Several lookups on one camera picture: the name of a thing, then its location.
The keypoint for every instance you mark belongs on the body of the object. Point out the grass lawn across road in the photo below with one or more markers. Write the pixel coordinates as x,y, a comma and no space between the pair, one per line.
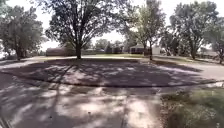
110,56

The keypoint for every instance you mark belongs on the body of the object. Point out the dark asphalt road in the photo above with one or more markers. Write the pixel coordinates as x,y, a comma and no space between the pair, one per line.
110,74

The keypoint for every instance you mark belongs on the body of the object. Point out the large dark-trunked tree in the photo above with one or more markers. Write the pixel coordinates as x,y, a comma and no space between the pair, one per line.
78,40

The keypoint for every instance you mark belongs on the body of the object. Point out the white building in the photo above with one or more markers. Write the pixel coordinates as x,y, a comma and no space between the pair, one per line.
155,50

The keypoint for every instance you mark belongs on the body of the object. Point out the pale concrete driveway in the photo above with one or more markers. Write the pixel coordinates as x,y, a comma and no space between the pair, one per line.
83,110

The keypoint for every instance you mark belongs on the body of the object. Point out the low brown building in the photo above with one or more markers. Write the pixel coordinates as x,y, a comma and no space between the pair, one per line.
58,51

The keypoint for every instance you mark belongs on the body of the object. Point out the slender leafy tree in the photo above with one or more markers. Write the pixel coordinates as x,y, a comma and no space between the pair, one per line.
150,23

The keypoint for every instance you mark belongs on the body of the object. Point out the tall leafy tree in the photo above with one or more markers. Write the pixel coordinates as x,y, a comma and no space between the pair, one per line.
193,26

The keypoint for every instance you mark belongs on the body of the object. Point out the grass patch beside driveway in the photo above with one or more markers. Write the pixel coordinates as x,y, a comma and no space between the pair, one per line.
196,108

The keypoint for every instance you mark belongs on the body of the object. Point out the broad leafy tree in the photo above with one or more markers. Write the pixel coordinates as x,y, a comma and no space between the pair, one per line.
18,33

